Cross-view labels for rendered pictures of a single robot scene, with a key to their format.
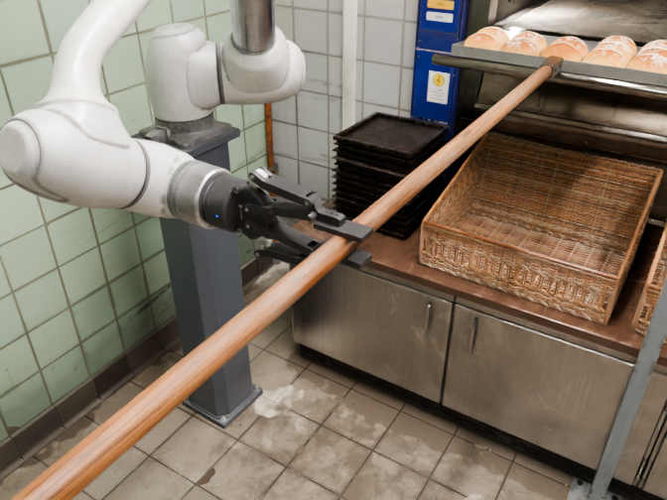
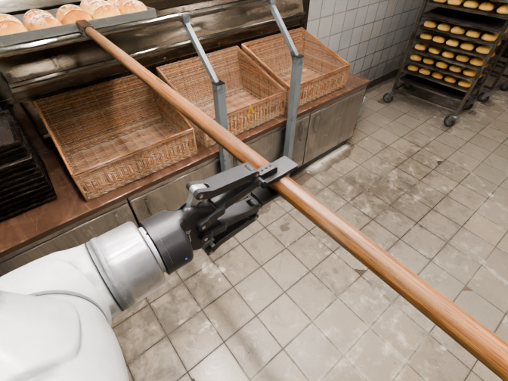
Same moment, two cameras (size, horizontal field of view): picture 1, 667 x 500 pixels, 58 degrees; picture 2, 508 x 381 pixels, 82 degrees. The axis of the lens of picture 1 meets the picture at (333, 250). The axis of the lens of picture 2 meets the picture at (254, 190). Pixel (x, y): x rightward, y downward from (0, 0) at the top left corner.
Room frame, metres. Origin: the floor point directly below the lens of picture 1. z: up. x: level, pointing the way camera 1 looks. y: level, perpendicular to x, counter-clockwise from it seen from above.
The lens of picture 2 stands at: (0.57, 0.31, 1.50)
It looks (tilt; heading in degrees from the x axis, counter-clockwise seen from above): 45 degrees down; 289
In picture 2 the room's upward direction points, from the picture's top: straight up
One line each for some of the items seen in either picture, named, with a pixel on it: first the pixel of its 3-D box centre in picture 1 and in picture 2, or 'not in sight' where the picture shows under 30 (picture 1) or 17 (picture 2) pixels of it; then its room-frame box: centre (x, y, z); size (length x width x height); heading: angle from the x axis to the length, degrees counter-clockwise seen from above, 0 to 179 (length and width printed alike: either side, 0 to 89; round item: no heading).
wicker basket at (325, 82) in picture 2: not in sight; (295, 66); (0.94, -1.63, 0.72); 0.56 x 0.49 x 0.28; 58
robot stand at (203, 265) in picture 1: (206, 284); not in sight; (1.53, 0.40, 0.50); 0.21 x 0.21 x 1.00; 56
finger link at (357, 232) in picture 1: (342, 227); (274, 171); (0.64, -0.01, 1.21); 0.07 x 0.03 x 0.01; 58
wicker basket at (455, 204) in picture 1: (538, 216); (120, 128); (1.57, -0.61, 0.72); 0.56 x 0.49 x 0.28; 57
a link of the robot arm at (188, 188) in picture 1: (205, 195); (131, 261); (0.77, 0.18, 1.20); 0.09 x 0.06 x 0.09; 148
